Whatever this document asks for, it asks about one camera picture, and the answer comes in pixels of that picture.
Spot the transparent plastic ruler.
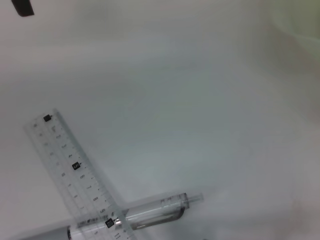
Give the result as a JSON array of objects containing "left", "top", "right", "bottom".
[{"left": 23, "top": 107, "right": 137, "bottom": 240}]

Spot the clear grey ballpoint pen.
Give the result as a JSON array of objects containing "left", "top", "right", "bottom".
[{"left": 66, "top": 191, "right": 205, "bottom": 240}]

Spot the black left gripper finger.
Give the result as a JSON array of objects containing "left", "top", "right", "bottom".
[{"left": 11, "top": 0, "right": 35, "bottom": 18}]

